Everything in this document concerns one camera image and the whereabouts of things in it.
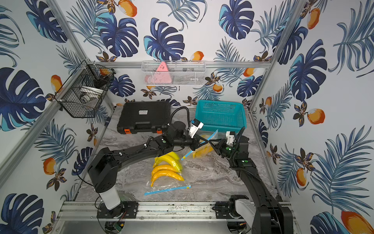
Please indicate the yellow banana bunch on table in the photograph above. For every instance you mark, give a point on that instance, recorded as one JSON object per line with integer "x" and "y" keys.
{"x": 168, "y": 165}

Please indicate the black wire basket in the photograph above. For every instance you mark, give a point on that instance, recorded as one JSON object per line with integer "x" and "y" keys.
{"x": 83, "y": 93}

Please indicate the teal plastic basket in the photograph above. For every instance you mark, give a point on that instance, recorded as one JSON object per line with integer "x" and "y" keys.
{"x": 221, "y": 116}

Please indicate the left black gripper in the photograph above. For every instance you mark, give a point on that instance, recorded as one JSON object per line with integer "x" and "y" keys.
{"x": 192, "y": 139}

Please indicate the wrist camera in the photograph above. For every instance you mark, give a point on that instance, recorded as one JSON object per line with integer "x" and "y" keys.
{"x": 230, "y": 135}
{"x": 195, "y": 126}

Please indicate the white wire wall basket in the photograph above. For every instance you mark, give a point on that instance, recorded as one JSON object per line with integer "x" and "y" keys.
{"x": 183, "y": 72}

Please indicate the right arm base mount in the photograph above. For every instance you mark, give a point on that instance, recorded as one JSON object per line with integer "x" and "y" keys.
{"x": 225, "y": 210}

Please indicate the yellow banana bunch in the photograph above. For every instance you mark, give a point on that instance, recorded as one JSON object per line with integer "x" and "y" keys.
{"x": 204, "y": 150}
{"x": 168, "y": 165}

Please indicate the pink triangular item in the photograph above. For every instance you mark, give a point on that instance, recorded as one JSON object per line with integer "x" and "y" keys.
{"x": 162, "y": 75}

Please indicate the clear zip-top bag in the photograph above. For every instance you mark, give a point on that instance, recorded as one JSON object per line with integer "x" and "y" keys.
{"x": 167, "y": 184}
{"x": 202, "y": 143}

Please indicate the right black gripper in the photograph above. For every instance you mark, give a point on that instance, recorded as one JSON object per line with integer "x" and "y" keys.
{"x": 219, "y": 146}

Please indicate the clear zip-top bag on table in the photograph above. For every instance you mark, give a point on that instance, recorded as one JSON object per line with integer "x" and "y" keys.
{"x": 167, "y": 184}

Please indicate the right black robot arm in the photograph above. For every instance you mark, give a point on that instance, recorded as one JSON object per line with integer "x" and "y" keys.
{"x": 261, "y": 212}

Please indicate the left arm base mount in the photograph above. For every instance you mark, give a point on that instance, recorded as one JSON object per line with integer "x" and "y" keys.
{"x": 126, "y": 209}

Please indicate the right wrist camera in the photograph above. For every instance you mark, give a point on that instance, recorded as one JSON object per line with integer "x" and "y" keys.
{"x": 230, "y": 135}

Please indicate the aluminium front rail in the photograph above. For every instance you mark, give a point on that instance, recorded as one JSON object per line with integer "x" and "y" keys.
{"x": 151, "y": 211}

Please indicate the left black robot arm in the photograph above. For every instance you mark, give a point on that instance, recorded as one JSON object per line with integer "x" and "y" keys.
{"x": 104, "y": 167}

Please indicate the black plastic tool case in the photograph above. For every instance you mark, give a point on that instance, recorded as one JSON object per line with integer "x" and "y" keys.
{"x": 150, "y": 116}

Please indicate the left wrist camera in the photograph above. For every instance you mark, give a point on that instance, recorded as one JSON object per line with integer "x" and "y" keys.
{"x": 195, "y": 126}

